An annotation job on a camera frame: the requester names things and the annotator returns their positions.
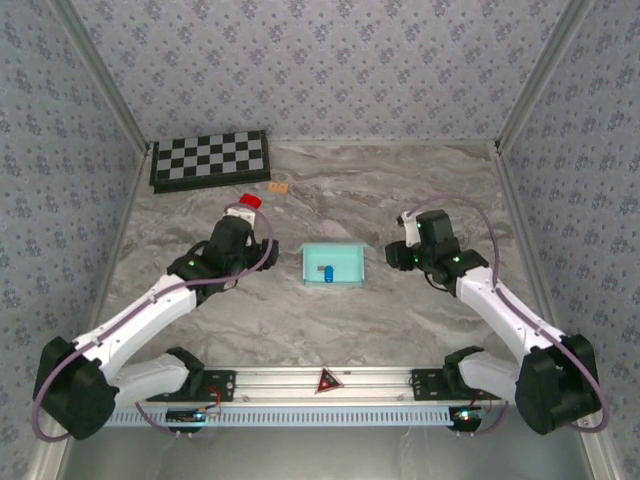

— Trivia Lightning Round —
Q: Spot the light teal paper box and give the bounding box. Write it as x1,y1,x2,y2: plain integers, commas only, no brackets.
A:
298,241,376,290

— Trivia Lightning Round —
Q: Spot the black grey chessboard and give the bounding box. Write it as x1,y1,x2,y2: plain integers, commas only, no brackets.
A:
148,129,274,195

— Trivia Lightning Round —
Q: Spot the black red triangle marker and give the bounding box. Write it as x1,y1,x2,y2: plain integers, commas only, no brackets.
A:
313,367,345,396

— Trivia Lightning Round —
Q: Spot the small green circuit board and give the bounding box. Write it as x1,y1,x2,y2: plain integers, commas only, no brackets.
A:
165,407,209,426
448,405,489,432

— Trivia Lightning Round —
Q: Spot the grey metal sheet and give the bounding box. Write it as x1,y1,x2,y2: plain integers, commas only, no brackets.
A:
59,424,594,480

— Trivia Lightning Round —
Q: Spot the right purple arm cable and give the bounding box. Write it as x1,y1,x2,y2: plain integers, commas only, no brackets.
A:
404,193,609,441

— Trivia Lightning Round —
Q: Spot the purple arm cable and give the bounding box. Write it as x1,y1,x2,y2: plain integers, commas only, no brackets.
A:
31,199,275,444
404,193,609,441

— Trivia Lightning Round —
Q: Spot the aluminium side rail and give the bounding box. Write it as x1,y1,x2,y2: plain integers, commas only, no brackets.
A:
489,142,574,366
74,142,154,369

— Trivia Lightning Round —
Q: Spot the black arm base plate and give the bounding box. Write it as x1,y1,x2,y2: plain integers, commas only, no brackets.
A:
410,368,503,401
145,368,237,403

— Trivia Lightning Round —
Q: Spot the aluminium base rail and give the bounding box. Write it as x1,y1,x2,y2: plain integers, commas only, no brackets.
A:
53,364,599,406

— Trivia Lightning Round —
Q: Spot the slotted pale blue cable duct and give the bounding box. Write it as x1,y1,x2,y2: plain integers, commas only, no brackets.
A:
74,405,454,427

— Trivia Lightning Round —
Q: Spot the aluminium corner post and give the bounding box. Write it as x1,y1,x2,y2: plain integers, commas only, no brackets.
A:
494,0,599,151
47,0,154,154

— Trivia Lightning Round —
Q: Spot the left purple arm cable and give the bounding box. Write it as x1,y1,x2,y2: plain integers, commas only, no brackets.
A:
31,199,275,444

